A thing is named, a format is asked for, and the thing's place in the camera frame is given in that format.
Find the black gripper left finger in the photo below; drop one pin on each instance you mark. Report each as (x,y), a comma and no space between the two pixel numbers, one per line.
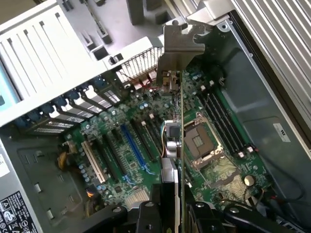
(145,218)

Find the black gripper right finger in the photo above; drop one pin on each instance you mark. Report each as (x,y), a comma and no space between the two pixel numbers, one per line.
(201,218)

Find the ribbed chipset heatsink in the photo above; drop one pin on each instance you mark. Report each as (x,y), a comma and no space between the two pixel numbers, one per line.
(137,197)

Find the green motherboard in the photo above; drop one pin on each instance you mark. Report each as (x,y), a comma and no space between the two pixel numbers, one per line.
(136,179)

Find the metal socket cover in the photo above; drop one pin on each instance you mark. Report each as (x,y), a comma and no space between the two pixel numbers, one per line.
(206,160)

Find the silver coin battery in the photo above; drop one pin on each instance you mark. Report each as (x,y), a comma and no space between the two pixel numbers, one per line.
(249,180)

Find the black expansion slot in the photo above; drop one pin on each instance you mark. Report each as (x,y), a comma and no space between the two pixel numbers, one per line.
(143,139)
(114,155)
(155,138)

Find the blue expansion slot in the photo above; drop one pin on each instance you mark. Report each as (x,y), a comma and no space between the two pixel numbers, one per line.
(133,145)

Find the white expansion slot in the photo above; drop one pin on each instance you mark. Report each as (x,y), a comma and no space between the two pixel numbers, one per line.
(93,162)

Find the CPU socket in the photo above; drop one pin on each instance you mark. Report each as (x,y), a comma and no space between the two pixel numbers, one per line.
(199,139)

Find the black RAM slot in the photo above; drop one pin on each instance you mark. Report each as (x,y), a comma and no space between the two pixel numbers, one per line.
(230,121)
(222,121)
(218,121)
(226,121)

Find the white case label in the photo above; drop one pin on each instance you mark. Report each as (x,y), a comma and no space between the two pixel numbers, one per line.
(281,133)

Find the open grey PC case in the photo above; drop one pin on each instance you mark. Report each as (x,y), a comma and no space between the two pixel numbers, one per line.
(255,109)

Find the grey power supply unit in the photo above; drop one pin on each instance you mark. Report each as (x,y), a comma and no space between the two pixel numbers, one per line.
(17,213)

